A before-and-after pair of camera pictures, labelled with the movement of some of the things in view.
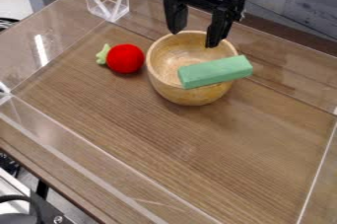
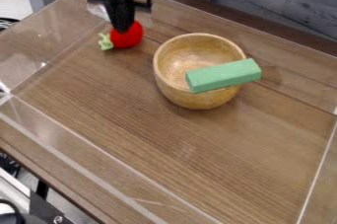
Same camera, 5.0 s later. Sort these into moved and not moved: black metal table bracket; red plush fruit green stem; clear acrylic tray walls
Moved: red plush fruit green stem
Not moved: black metal table bracket; clear acrylic tray walls
